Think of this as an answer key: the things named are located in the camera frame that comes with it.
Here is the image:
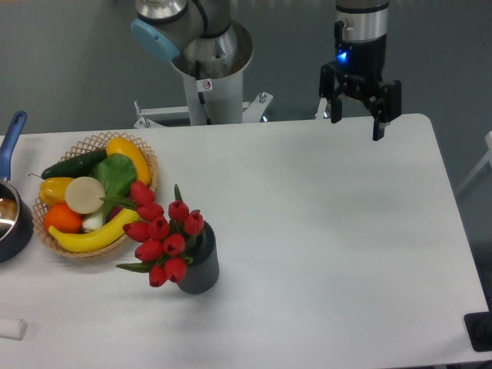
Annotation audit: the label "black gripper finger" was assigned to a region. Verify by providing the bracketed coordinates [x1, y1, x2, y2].
[368, 80, 402, 141]
[318, 61, 343, 124]

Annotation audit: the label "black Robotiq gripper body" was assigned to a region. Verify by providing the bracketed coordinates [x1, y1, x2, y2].
[332, 35, 387, 104]

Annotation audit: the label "dark grey ribbed vase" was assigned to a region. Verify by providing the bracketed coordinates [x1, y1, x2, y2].
[178, 222, 220, 294]

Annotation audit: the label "red tulip bouquet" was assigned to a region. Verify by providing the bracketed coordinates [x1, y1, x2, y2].
[102, 181, 205, 288]

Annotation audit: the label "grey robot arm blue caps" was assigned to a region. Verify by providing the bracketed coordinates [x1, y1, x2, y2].
[131, 1, 402, 140]

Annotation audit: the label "yellow squash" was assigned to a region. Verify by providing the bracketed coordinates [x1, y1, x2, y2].
[106, 137, 151, 185]

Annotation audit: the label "green bok choy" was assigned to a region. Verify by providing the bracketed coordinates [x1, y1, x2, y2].
[82, 154, 137, 232]

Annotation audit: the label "black device table corner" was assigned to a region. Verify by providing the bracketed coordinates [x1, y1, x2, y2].
[464, 311, 491, 352]

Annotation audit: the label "woven wicker basket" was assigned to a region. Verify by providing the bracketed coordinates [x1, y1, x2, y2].
[32, 131, 159, 258]

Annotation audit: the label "green cucumber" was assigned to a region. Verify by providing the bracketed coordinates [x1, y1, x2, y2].
[29, 149, 107, 180]

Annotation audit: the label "beige round disc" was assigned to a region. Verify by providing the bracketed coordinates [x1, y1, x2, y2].
[65, 177, 105, 214]

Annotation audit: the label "yellow banana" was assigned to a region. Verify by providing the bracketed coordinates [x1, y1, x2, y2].
[48, 209, 139, 253]

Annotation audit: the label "yellow bell pepper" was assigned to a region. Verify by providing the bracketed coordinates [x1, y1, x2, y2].
[38, 177, 74, 207]

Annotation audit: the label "orange fruit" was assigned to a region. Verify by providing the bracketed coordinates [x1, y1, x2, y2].
[43, 204, 83, 234]

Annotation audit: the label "white cylinder object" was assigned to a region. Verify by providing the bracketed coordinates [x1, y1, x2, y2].
[0, 315, 28, 341]

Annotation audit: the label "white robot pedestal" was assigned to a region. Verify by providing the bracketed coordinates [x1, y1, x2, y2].
[134, 71, 274, 128]

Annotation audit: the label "dark pot blue handle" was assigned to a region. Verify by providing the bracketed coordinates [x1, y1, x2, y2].
[1, 111, 33, 263]

